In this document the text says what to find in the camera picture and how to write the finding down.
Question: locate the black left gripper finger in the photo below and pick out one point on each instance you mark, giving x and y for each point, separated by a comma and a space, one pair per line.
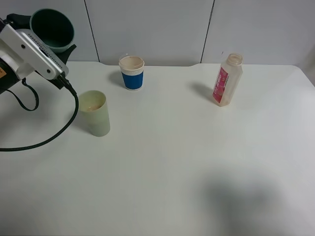
19, 21
64, 56

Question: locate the teal plastic cup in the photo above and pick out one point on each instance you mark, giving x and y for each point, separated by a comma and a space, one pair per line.
53, 28

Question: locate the pink label drink bottle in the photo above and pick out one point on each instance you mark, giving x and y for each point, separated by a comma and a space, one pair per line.
227, 80

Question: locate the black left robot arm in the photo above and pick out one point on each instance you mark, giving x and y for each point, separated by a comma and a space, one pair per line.
8, 77

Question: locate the light green plastic cup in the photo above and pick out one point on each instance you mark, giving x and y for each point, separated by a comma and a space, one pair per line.
94, 110

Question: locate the blue sleeved paper cup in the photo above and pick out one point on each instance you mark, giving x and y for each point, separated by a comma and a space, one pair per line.
132, 69

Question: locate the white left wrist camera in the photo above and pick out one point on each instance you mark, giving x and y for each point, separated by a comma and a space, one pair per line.
25, 53

